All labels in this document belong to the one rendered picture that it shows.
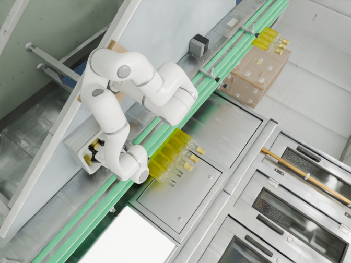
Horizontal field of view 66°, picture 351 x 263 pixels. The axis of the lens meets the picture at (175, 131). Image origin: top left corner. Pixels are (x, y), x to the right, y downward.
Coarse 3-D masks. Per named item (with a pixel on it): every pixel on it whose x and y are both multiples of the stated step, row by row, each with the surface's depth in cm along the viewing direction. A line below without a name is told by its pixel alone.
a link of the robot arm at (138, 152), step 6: (132, 150) 97; (138, 150) 97; (144, 150) 98; (132, 156) 95; (138, 156) 96; (144, 156) 97; (138, 162) 96; (144, 162) 99; (144, 168) 101; (138, 174) 100; (144, 174) 102; (132, 180) 102; (138, 180) 101; (144, 180) 104
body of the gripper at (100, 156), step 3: (102, 147) 112; (99, 150) 111; (102, 150) 111; (123, 150) 110; (96, 153) 111; (99, 153) 110; (102, 153) 110; (96, 156) 110; (99, 156) 109; (102, 156) 109; (99, 159) 108; (102, 159) 108; (102, 162) 108; (105, 162) 107; (105, 165) 109; (108, 168) 109
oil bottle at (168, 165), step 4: (156, 152) 137; (160, 152) 137; (152, 156) 136; (156, 156) 136; (160, 156) 136; (164, 156) 136; (156, 160) 135; (160, 160) 135; (164, 160) 135; (168, 160) 135; (160, 164) 134; (164, 164) 134; (168, 164) 134; (172, 164) 134; (164, 168) 134; (168, 168) 133; (172, 168) 134; (168, 172) 135
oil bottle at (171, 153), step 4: (164, 144) 140; (160, 148) 139; (164, 148) 139; (168, 148) 139; (172, 148) 139; (164, 152) 137; (168, 152) 138; (172, 152) 138; (176, 152) 138; (168, 156) 137; (172, 156) 137; (176, 156) 137; (180, 156) 137; (172, 160) 136; (176, 160) 136; (180, 160) 137; (176, 164) 138
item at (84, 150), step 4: (100, 132) 107; (96, 136) 106; (100, 136) 123; (104, 136) 122; (92, 140) 105; (104, 140) 126; (88, 144) 104; (84, 148) 103; (100, 148) 126; (80, 152) 103; (84, 152) 119; (88, 152) 122; (80, 156) 104; (84, 160) 108; (84, 164) 110; (88, 164) 122; (96, 164) 122; (100, 164) 123; (88, 168) 115; (92, 168) 121; (96, 168) 122; (88, 172) 118; (92, 172) 120
